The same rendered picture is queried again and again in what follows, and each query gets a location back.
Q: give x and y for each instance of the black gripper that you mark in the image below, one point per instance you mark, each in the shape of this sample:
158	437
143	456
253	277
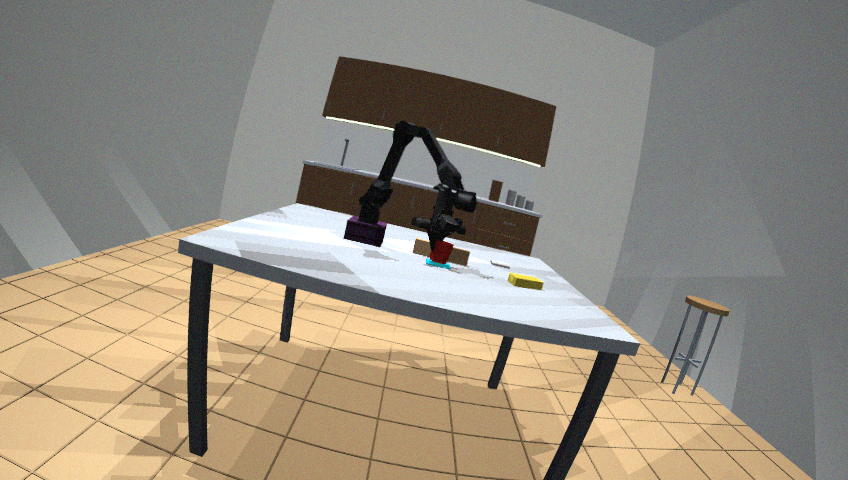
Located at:
432	228

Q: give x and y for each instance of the yellow flat block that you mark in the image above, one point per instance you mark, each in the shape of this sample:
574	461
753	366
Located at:
529	282

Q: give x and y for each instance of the tan long rectangular bar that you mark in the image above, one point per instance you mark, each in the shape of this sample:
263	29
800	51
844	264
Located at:
457	256

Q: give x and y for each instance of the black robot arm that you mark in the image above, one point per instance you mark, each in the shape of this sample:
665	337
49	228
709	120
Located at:
379	191

